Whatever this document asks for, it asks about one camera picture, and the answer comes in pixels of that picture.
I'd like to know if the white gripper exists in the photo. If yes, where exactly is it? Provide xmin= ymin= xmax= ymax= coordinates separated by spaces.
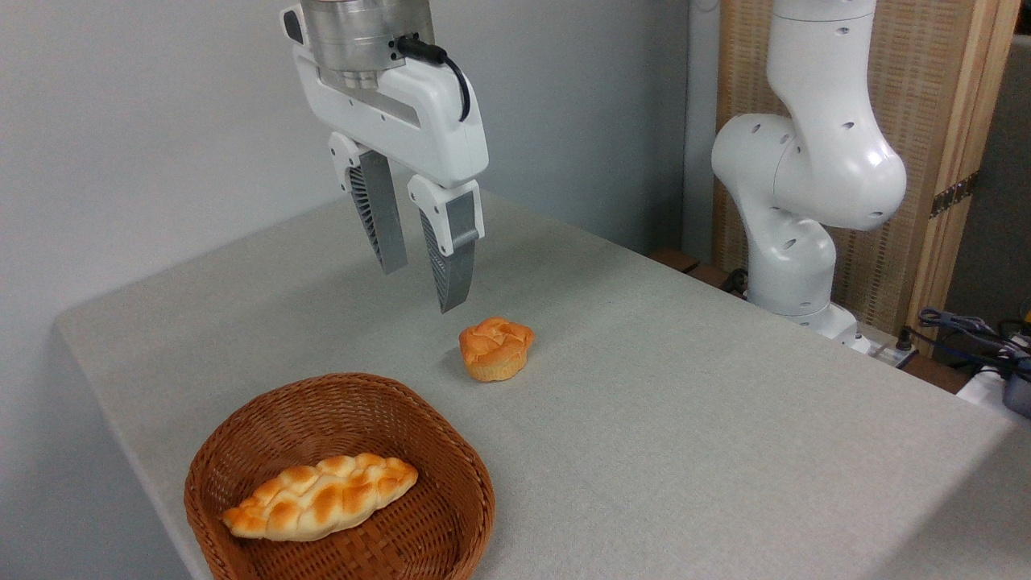
xmin=281 ymin=4 xmax=490 ymax=314

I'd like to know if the long braided bread loaf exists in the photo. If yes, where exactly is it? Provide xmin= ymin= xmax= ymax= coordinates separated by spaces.
xmin=222 ymin=453 xmax=420 ymax=542

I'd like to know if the round knotted bread bun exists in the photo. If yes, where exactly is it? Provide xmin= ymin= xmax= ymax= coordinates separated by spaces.
xmin=458 ymin=317 xmax=536 ymax=383

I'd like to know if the silver wrist flange cylinder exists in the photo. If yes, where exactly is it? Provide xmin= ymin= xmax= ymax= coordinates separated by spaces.
xmin=300 ymin=0 xmax=436 ymax=89

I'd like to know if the brown wicker basket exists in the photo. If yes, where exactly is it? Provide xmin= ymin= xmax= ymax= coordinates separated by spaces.
xmin=184 ymin=372 xmax=496 ymax=580

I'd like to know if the wooden rattan screen panel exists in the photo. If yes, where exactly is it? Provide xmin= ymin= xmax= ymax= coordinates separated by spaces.
xmin=713 ymin=0 xmax=1022 ymax=355

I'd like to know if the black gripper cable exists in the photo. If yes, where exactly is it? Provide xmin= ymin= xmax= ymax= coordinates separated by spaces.
xmin=395 ymin=34 xmax=472 ymax=123

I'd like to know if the blue and black cable bundle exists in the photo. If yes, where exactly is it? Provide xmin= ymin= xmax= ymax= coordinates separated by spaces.
xmin=917 ymin=306 xmax=1031 ymax=379

